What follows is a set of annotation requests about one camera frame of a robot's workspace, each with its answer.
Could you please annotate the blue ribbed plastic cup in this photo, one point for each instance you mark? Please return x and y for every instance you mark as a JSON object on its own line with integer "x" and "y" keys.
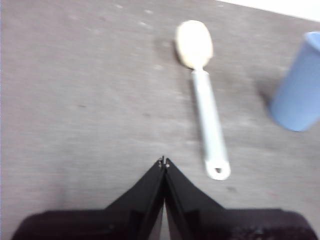
{"x": 297, "y": 85}

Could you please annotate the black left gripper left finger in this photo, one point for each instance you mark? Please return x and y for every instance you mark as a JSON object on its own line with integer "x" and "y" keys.
{"x": 125, "y": 220}

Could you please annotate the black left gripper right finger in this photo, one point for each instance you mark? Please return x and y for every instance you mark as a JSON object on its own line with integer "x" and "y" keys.
{"x": 212, "y": 222}

